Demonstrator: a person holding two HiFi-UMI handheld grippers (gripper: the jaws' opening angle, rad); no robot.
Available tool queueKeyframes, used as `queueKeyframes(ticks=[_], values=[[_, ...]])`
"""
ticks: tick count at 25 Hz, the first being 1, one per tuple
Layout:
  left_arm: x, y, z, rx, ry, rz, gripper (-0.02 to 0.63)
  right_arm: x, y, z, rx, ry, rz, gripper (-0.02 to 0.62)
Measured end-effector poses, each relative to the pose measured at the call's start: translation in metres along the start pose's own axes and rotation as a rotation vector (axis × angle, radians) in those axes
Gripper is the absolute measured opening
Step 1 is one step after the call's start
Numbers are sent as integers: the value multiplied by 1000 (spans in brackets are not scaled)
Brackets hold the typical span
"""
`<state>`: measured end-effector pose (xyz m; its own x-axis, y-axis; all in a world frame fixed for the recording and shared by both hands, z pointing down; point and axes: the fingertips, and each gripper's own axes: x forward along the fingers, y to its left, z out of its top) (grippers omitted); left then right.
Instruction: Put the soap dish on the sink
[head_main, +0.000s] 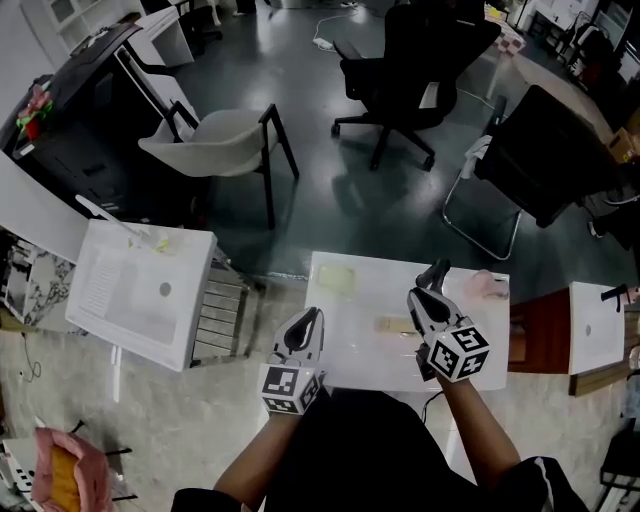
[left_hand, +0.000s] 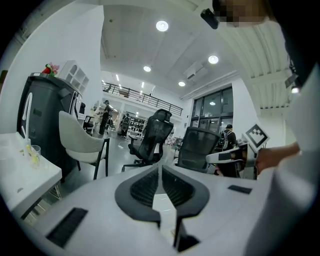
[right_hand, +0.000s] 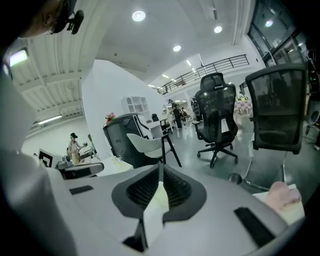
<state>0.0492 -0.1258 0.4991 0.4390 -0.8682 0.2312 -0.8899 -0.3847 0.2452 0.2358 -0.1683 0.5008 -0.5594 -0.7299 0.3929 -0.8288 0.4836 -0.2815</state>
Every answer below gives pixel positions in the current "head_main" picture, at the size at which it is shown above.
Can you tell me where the grey chair with black legs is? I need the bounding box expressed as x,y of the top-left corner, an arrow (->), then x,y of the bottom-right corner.
138,103 -> 301,231

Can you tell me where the white board panel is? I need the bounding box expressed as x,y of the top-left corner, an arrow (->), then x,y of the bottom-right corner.
0,149 -> 90,264

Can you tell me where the red flower pot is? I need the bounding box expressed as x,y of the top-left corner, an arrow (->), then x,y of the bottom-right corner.
16,83 -> 54,142

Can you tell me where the white sink on wooden cabinet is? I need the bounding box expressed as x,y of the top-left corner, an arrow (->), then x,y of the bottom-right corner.
507,280 -> 629,396

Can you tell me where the white shelf cabinet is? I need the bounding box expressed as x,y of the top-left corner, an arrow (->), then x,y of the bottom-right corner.
44,0 -> 146,51

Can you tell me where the pink checkered cloth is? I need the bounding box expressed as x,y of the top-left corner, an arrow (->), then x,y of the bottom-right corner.
482,3 -> 527,56

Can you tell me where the black desk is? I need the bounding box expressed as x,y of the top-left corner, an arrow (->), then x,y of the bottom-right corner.
0,22 -> 201,226

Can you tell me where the chrome rack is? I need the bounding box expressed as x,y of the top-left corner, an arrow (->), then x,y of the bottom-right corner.
189,259 -> 251,369

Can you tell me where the black cable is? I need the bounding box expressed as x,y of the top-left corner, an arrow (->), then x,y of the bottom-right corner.
422,389 -> 446,424

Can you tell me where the black metal rack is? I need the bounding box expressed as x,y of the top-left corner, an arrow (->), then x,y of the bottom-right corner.
594,424 -> 640,512

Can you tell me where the white sink on grey stand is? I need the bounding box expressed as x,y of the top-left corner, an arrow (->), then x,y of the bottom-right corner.
303,250 -> 511,392

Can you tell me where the person's black clothing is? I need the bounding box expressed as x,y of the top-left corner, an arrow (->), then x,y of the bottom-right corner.
172,387 -> 589,512

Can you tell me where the clear cup with yellow item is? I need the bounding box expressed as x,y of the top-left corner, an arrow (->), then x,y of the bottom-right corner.
127,234 -> 174,255

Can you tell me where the white plastic grid tray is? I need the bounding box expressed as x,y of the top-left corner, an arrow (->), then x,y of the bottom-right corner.
317,263 -> 357,296

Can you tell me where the white cloth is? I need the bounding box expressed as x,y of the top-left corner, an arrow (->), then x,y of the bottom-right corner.
459,134 -> 494,180

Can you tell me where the marble pattern cabinet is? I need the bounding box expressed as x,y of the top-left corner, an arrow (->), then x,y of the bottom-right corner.
0,232 -> 76,326

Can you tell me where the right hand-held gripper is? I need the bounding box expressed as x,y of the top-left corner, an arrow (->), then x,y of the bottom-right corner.
406,286 -> 492,384

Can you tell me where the person's left forearm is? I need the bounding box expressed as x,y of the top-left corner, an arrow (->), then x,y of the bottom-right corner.
213,412 -> 301,509

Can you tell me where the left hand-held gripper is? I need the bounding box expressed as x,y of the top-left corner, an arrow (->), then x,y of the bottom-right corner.
256,306 -> 328,417

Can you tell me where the person's right forearm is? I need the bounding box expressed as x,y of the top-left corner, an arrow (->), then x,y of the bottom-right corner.
437,374 -> 522,489

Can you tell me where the cardboard box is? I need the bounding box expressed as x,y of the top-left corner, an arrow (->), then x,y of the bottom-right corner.
607,109 -> 640,164

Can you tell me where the white desk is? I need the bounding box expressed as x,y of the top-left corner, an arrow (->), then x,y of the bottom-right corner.
127,5 -> 195,69

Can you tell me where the white washboard sink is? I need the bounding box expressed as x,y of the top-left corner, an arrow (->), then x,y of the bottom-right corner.
64,218 -> 219,372

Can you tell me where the black chair with chrome frame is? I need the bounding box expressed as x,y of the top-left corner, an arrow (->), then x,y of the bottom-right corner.
442,84 -> 621,261

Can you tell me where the small black faucet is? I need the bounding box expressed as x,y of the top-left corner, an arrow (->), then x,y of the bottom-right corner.
599,283 -> 630,314

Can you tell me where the pink bag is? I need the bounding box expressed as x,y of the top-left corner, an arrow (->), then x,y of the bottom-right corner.
30,427 -> 116,512

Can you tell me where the black office chair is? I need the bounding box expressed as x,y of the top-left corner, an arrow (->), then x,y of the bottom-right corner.
330,2 -> 503,173

